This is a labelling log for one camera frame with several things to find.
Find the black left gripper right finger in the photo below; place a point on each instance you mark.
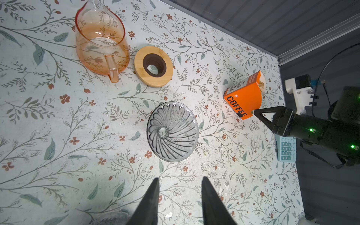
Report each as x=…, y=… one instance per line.
x=213, y=210

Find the orange glass pitcher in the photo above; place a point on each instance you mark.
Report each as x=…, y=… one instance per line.
x=101, y=44

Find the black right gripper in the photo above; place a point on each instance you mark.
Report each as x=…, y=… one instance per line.
x=342, y=138

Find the grey glass pitcher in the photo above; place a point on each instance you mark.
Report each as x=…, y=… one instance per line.
x=118, y=217

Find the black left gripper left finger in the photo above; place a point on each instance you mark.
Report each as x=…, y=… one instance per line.
x=147, y=210

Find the wooden ring holder near pitcher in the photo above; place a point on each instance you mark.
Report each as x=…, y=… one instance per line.
x=153, y=66

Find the teal calculator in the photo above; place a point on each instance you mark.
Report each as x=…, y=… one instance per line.
x=286, y=148

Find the orange coffee filter holder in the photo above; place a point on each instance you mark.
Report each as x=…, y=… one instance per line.
x=246, y=96

